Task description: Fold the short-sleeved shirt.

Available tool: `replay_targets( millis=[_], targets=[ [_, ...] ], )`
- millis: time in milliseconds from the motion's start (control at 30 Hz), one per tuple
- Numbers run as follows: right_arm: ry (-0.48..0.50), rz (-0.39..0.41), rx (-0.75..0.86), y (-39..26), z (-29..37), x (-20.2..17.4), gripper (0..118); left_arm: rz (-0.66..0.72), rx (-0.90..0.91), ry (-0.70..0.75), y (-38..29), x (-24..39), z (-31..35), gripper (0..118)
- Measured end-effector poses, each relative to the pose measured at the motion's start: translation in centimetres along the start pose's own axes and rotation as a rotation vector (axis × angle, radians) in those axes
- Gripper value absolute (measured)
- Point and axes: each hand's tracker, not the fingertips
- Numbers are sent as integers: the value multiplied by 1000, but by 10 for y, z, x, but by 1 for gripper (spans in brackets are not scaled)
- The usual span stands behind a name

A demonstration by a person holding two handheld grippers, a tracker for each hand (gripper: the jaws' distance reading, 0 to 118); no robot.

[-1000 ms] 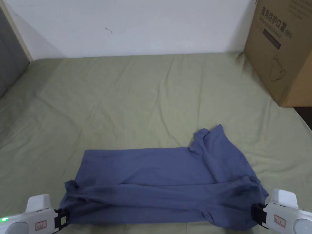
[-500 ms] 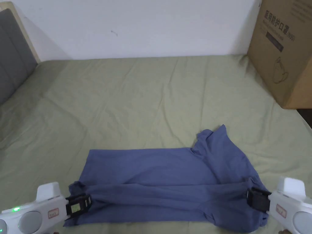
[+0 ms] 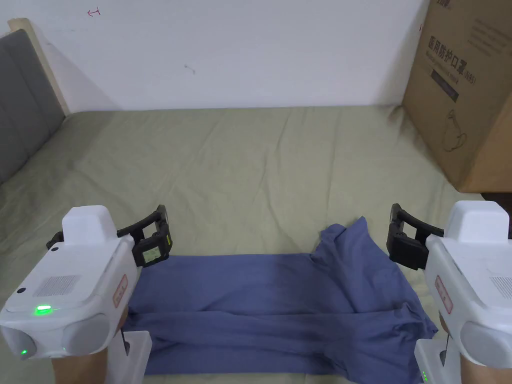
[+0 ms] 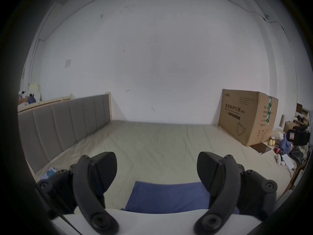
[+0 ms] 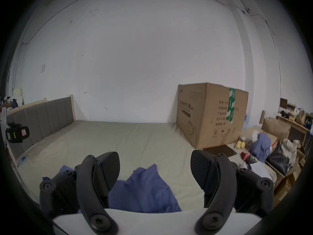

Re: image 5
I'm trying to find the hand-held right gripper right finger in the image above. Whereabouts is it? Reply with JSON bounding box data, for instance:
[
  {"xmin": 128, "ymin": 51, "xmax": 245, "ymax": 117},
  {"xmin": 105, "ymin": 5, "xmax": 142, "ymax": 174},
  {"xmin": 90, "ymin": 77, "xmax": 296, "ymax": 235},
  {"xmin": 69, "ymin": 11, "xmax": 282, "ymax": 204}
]
[{"xmin": 190, "ymin": 150, "xmax": 274, "ymax": 235}]

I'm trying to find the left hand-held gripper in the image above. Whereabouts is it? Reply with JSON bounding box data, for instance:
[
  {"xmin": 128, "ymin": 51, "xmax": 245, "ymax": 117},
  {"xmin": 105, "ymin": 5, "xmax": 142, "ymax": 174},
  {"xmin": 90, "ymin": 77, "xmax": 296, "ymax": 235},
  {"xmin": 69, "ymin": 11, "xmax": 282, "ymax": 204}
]
[{"xmin": 0, "ymin": 107, "xmax": 30, "ymax": 144}]

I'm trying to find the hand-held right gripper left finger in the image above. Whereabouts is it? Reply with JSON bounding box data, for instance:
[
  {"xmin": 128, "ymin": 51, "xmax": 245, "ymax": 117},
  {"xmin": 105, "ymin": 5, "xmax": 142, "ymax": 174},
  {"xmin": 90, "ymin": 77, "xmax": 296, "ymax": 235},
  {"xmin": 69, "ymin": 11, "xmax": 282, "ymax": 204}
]
[{"xmin": 39, "ymin": 152, "xmax": 121, "ymax": 235}]

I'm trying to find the dark blue garment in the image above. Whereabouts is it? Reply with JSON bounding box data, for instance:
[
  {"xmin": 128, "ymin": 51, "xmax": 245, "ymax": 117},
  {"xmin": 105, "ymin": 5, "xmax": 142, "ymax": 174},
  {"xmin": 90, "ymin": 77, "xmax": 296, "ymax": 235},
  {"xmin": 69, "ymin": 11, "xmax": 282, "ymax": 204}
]
[{"xmin": 42, "ymin": 164, "xmax": 182, "ymax": 214}]

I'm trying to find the grey padded headboard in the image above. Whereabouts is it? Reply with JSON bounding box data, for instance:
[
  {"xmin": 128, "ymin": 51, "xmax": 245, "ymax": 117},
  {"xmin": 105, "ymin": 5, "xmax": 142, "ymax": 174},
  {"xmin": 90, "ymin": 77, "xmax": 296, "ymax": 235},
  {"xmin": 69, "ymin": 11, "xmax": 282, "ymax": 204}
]
[{"xmin": 7, "ymin": 94, "xmax": 76, "ymax": 160}]

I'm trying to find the bed with beige sheet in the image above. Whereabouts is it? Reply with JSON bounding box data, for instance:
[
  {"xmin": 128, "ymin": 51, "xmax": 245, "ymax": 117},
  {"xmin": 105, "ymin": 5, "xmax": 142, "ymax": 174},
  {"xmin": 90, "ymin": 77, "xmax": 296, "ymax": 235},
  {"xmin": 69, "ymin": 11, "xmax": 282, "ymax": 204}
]
[{"xmin": 16, "ymin": 120, "xmax": 245, "ymax": 213}]

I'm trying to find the bunched blue cloth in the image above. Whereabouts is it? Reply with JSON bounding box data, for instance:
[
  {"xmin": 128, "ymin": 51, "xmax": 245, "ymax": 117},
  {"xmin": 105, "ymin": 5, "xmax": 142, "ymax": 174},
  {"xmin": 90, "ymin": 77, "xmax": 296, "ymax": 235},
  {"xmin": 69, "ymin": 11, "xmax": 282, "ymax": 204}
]
[{"xmin": 251, "ymin": 133, "xmax": 273, "ymax": 163}]

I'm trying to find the black bag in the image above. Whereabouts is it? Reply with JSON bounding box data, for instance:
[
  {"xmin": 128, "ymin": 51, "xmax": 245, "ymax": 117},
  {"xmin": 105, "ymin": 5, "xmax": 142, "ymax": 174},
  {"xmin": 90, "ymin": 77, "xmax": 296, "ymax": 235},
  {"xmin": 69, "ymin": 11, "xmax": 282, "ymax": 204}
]
[{"xmin": 266, "ymin": 143, "xmax": 298, "ymax": 176}]

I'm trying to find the large brown cardboard carton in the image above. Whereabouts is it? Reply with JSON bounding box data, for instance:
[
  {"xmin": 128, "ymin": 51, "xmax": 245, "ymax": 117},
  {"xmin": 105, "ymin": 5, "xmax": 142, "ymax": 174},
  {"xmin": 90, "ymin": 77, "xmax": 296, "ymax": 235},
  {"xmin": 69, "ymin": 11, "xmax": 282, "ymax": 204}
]
[{"xmin": 176, "ymin": 82, "xmax": 249, "ymax": 150}]

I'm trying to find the open brown carton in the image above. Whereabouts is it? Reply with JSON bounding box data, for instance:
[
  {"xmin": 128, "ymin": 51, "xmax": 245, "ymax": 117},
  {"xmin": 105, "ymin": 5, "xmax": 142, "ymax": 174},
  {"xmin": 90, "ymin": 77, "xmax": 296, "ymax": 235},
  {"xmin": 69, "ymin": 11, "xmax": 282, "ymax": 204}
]
[{"xmin": 261, "ymin": 117, "xmax": 292, "ymax": 142}]

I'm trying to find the wooden desk with clutter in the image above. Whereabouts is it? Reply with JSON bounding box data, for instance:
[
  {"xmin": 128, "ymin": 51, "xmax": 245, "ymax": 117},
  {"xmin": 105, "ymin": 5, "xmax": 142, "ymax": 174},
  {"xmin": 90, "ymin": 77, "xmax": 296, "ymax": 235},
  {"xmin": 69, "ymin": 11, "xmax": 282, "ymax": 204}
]
[{"xmin": 276, "ymin": 98, "xmax": 313, "ymax": 154}]

